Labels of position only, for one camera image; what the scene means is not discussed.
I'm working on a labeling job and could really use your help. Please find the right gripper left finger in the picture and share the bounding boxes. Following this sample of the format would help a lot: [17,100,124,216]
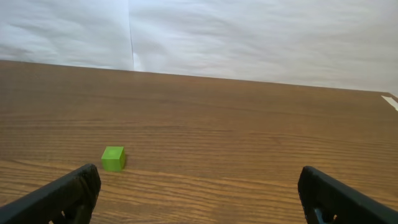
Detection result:
[0,164,102,224]

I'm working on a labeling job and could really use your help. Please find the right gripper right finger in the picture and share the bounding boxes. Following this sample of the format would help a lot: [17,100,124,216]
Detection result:
[297,166,398,224]

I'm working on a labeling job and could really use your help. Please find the green cube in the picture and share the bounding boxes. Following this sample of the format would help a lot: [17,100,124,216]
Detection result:
[101,146,126,172]

